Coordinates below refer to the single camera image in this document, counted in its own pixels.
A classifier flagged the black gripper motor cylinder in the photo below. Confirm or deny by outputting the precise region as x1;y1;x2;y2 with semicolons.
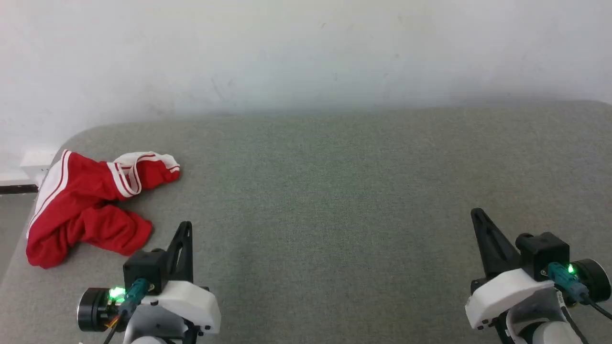
77;286;126;333
571;259;612;302

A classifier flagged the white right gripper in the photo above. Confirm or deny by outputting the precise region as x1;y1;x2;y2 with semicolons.
465;208;557;330

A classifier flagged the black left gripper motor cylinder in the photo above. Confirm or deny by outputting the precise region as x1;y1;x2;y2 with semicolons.
77;286;126;333

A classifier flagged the black floor strip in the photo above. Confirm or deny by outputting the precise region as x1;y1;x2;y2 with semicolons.
0;184;39;195

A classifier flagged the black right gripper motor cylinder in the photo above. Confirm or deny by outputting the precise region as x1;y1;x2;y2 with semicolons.
571;259;612;302

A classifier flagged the white wall box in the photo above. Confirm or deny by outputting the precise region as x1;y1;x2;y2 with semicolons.
19;148;60;187

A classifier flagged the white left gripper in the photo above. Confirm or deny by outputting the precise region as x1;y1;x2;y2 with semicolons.
139;221;221;344

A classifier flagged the grey fabric sofa seat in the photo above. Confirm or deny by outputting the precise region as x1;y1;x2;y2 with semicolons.
0;99;612;344

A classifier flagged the red shirt with white sleeves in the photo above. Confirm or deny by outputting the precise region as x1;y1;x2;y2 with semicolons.
26;150;181;269

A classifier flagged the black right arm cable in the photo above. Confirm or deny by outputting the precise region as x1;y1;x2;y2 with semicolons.
547;262;612;321

